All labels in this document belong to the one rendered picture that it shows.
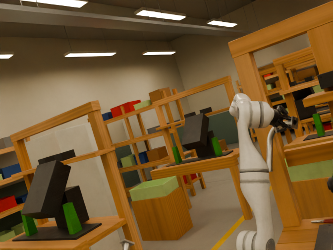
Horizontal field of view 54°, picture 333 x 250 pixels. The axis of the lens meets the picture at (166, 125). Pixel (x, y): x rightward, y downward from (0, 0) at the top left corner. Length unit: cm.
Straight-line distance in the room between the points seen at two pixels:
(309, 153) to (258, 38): 67
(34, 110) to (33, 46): 170
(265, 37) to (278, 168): 69
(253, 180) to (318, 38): 93
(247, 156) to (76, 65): 887
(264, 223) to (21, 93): 781
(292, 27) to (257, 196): 100
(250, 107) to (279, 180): 86
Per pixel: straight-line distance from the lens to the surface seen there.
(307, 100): 168
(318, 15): 180
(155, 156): 712
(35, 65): 901
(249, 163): 108
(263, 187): 108
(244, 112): 110
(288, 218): 198
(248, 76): 185
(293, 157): 195
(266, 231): 108
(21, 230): 748
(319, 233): 182
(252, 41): 184
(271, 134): 172
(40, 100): 872
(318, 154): 193
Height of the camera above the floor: 164
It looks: 1 degrees down
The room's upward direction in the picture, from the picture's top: 17 degrees counter-clockwise
